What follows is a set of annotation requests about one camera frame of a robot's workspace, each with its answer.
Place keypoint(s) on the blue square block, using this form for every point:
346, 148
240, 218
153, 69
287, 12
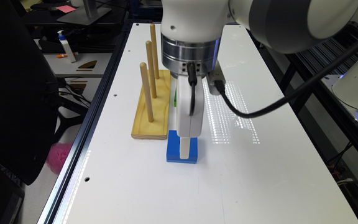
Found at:
173, 149

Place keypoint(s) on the wooden peg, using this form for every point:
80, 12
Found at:
150, 61
146, 87
154, 50

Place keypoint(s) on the orange marker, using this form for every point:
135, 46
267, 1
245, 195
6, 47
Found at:
65, 55

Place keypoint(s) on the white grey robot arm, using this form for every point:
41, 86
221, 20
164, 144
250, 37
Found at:
191, 33

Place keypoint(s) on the wooden peg base board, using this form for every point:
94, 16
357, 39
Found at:
142, 128

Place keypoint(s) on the rear wooden peg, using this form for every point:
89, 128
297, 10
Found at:
154, 50

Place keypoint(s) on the green square block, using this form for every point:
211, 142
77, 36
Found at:
175, 99

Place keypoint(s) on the grey monitor stand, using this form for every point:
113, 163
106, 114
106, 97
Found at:
86, 13

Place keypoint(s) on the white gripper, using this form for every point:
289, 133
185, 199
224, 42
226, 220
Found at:
189, 126

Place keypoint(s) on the pink fluffy object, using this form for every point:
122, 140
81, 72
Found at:
57, 156

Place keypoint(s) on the middle wooden peg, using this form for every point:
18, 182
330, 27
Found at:
150, 61

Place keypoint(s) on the front wooden peg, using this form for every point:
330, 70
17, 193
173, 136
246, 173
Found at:
146, 87

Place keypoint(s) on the white spray bottle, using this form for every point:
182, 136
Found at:
66, 47

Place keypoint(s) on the pink sticky note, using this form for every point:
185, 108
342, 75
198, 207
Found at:
66, 8

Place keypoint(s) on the black office chair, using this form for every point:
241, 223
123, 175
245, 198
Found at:
33, 116

